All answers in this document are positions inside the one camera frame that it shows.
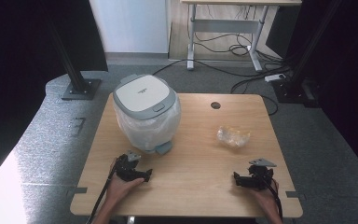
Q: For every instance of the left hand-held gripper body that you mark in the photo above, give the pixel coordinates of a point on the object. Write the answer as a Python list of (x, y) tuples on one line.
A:
[(126, 171)]

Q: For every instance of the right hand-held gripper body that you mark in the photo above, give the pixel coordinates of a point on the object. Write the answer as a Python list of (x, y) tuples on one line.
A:
[(259, 179)]

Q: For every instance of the clear plastic wrap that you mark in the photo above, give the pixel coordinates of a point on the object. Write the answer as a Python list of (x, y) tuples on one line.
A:
[(233, 136)]

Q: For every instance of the white and grey trash can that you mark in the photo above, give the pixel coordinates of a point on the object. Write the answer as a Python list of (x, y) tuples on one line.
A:
[(143, 93)]

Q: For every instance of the person's left hand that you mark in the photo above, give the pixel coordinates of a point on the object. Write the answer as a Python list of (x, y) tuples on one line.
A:
[(118, 189)]

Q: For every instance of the person's right hand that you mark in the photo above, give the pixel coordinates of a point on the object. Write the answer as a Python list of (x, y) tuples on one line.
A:
[(267, 200)]

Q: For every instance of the clear plastic bin liner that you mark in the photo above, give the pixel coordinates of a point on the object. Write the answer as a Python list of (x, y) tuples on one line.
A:
[(150, 130)]

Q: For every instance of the white power strip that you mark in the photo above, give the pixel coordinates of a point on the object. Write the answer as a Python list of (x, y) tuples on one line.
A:
[(275, 77)]

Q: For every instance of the black metal stand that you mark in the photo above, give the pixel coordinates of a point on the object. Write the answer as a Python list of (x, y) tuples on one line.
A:
[(74, 77), (301, 71)]

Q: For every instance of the white panel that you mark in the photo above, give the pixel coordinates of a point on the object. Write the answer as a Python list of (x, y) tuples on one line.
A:
[(130, 25)]

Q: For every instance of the black box under desk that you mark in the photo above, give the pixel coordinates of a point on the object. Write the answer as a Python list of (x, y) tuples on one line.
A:
[(282, 31)]

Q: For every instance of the white desk with metal legs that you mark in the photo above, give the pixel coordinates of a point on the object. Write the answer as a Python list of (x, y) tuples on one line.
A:
[(227, 25)]

